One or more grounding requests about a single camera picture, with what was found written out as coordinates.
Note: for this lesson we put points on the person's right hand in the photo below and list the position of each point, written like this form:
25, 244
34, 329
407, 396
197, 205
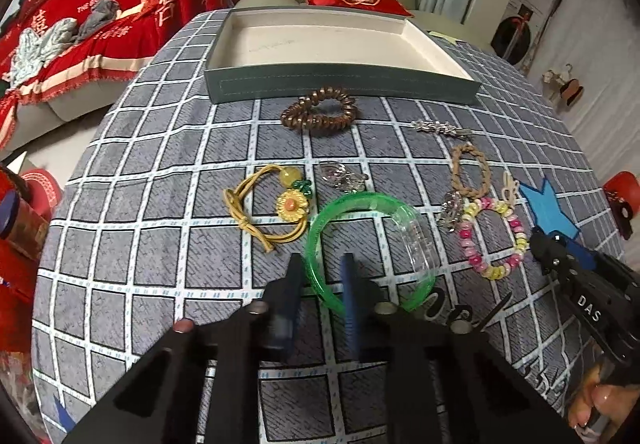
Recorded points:
620, 404

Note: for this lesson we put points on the grey grid tablecloth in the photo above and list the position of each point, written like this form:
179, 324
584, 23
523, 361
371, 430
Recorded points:
142, 236

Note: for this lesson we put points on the silver rhinestone hair clip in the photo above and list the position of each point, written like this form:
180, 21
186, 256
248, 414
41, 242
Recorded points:
441, 128

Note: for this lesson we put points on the green jewelry tray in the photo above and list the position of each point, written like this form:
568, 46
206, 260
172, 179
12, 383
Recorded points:
290, 52

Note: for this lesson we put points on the green translucent bangle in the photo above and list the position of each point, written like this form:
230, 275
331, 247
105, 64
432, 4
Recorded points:
392, 242

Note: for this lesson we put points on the gold bunny hair clip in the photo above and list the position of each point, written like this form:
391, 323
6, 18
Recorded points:
510, 191

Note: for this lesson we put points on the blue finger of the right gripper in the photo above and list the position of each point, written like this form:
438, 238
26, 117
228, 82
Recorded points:
583, 255

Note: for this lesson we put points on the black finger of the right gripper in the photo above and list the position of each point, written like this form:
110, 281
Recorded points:
549, 250

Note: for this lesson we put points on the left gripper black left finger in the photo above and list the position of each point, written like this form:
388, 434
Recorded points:
283, 297

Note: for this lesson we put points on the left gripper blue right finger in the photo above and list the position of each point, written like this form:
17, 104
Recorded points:
360, 295

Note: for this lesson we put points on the red round box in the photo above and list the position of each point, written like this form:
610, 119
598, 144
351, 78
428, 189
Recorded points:
623, 194

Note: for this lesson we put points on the red wedding blanket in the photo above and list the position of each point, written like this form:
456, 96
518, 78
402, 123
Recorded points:
52, 48

